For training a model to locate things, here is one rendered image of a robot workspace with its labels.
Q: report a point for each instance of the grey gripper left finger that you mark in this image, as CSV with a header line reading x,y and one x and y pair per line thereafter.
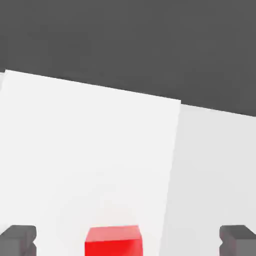
x,y
17,241

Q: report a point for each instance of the small red cube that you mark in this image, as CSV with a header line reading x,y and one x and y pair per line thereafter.
x,y
113,243

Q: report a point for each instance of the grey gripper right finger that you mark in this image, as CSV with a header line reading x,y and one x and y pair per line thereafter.
x,y
238,241

